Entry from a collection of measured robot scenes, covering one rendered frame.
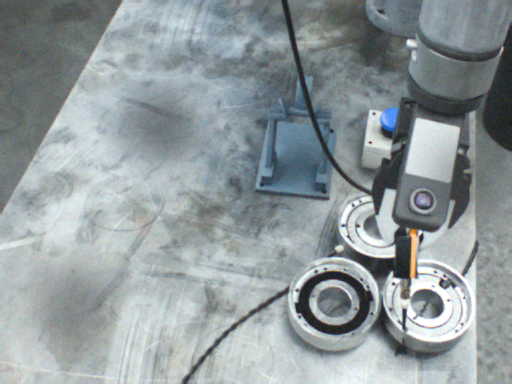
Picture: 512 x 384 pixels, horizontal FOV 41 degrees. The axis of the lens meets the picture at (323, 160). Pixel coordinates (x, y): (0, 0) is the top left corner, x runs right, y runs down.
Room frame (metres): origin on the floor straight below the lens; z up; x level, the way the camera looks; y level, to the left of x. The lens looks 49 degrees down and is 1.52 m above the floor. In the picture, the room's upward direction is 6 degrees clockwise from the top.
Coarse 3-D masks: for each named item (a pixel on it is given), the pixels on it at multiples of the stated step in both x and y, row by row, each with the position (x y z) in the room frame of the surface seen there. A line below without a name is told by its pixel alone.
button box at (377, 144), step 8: (376, 112) 0.69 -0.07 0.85; (368, 120) 0.67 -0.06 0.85; (376, 120) 0.67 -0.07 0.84; (368, 128) 0.65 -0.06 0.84; (376, 128) 0.65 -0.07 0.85; (368, 136) 0.64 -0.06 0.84; (376, 136) 0.64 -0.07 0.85; (384, 136) 0.64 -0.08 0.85; (392, 136) 0.64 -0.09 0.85; (368, 144) 0.62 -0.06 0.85; (376, 144) 0.62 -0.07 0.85; (384, 144) 0.63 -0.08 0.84; (368, 152) 0.62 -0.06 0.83; (376, 152) 0.62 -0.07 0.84; (384, 152) 0.62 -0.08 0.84; (368, 160) 0.62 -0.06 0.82; (376, 160) 0.62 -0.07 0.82; (368, 168) 0.62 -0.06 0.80; (376, 168) 0.62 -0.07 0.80
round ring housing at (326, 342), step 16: (304, 272) 0.42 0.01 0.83; (352, 272) 0.43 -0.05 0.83; (368, 272) 0.43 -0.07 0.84; (320, 288) 0.41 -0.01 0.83; (336, 288) 0.41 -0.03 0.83; (352, 288) 0.41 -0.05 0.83; (368, 288) 0.41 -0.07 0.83; (288, 304) 0.38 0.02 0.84; (352, 304) 0.39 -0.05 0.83; (304, 320) 0.36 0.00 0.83; (320, 320) 0.36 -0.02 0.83; (336, 320) 0.37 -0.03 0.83; (368, 320) 0.37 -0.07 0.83; (304, 336) 0.35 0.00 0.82; (320, 336) 0.34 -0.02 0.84; (336, 336) 0.35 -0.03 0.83; (352, 336) 0.34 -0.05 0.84; (368, 336) 0.36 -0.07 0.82
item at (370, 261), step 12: (360, 192) 0.54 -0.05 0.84; (348, 204) 0.53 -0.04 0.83; (360, 204) 0.53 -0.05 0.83; (348, 216) 0.51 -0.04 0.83; (360, 216) 0.51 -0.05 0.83; (372, 216) 0.52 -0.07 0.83; (336, 228) 0.50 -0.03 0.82; (360, 228) 0.50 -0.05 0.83; (348, 240) 0.47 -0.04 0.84; (372, 240) 0.48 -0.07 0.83; (348, 252) 0.46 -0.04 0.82; (360, 252) 0.45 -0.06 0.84; (360, 264) 0.45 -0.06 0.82; (372, 264) 0.45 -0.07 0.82; (384, 264) 0.45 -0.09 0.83
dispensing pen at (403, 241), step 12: (408, 228) 0.43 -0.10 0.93; (396, 240) 0.41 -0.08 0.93; (408, 240) 0.41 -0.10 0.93; (396, 252) 0.40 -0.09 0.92; (408, 252) 0.40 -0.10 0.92; (396, 264) 0.40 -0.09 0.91; (408, 264) 0.40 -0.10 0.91; (396, 276) 0.39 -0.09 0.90; (408, 276) 0.39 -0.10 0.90; (408, 288) 0.39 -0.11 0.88; (408, 300) 0.38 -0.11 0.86
